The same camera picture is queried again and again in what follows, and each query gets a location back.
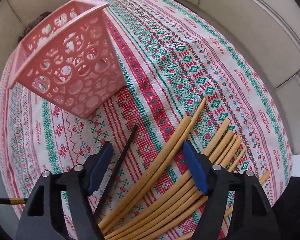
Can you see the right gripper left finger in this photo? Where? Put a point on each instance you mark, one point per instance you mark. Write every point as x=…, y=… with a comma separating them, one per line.
x=43, y=216

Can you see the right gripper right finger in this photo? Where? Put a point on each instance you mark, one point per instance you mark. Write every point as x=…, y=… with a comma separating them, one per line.
x=252, y=215

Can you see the black chopstick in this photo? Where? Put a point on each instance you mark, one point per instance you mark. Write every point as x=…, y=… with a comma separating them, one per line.
x=13, y=201
x=114, y=173

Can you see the white kitchen cabinets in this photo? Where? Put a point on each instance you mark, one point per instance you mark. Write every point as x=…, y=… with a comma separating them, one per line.
x=266, y=31

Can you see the pink perforated basket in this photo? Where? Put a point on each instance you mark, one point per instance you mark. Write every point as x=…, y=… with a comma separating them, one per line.
x=69, y=60

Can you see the patterned tablecloth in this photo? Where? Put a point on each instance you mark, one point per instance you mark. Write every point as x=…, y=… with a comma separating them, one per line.
x=171, y=60

